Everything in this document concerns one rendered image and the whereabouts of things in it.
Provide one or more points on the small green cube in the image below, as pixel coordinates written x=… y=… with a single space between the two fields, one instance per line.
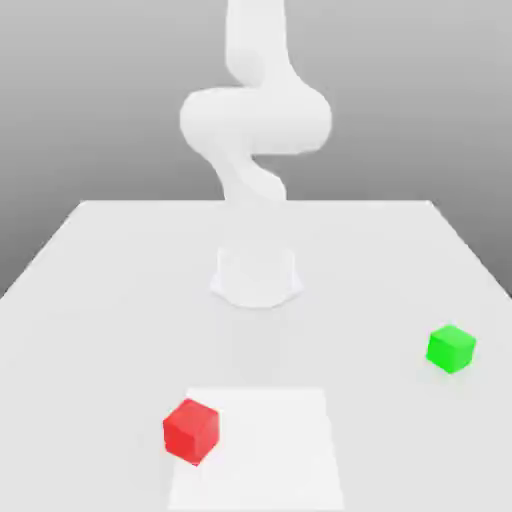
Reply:
x=450 y=348

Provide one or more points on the small red cube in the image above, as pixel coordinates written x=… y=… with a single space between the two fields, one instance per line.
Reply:
x=191 y=432

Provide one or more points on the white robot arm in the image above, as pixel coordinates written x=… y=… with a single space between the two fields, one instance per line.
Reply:
x=256 y=120

